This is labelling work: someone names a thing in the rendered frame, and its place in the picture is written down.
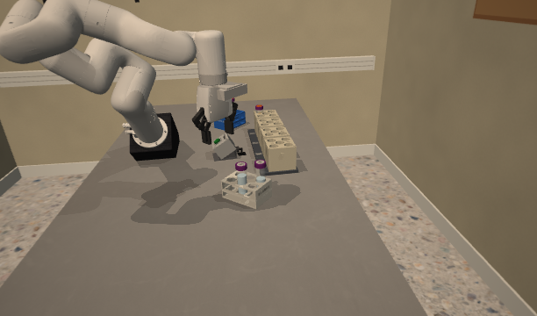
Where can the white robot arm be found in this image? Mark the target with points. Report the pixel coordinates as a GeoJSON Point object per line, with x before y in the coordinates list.
{"type": "Point", "coordinates": [55, 28]}

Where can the beige tube rack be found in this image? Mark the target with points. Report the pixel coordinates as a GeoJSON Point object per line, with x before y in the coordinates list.
{"type": "Point", "coordinates": [254, 197]}

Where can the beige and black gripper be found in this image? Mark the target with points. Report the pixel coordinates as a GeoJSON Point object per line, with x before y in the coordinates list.
{"type": "Point", "coordinates": [210, 109]}

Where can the beige bucket adapter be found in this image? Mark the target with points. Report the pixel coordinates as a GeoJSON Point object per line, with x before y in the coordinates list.
{"type": "Point", "coordinates": [264, 115]}
{"type": "Point", "coordinates": [272, 132]}
{"type": "Point", "coordinates": [280, 154]}
{"type": "Point", "coordinates": [267, 122]}

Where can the blue tube rack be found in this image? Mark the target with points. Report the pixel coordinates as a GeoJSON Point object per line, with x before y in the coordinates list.
{"type": "Point", "coordinates": [240, 119]}

